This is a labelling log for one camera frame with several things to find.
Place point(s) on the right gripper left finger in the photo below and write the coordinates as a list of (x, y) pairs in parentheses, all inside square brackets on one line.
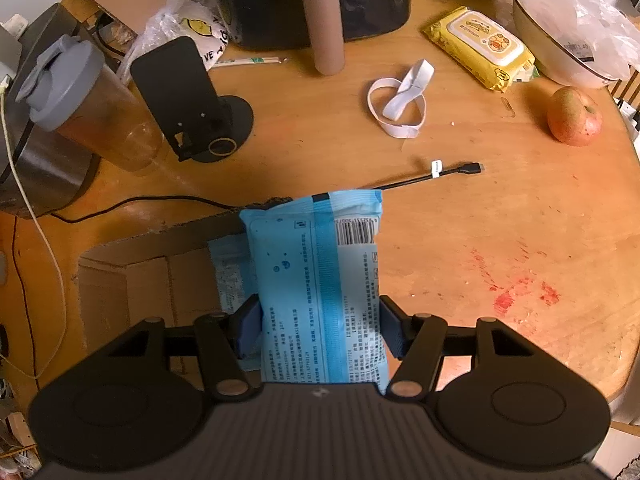
[(223, 341)]

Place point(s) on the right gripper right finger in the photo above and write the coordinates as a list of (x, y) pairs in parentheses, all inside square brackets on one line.
[(417, 342)]

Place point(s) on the brown cardboard box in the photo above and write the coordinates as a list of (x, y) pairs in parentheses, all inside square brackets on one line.
[(164, 274)]

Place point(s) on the blue wipes packet with barcode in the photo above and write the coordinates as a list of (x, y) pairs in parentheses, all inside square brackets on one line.
[(316, 265)]

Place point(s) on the black phone stand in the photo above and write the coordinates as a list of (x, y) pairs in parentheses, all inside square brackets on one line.
[(196, 121)]

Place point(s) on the silver rice cooker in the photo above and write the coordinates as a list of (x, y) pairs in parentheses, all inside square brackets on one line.
[(54, 171)]

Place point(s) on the white elastic band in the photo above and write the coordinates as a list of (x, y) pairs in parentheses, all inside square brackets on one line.
[(409, 89)]

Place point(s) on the red apple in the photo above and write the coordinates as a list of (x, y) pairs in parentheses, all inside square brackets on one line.
[(573, 117)]

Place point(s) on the yellow wet wipes pack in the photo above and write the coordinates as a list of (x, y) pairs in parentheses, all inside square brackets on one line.
[(492, 54)]

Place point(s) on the shaker bottle grey lid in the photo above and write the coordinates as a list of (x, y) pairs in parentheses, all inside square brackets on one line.
[(72, 91)]

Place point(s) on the white bowl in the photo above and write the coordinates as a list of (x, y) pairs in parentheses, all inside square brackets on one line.
[(554, 60)]

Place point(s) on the white plastic bag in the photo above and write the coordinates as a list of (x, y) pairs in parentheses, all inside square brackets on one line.
[(200, 20)]

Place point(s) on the clear plastic bag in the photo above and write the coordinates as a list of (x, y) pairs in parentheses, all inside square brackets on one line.
[(594, 30)]

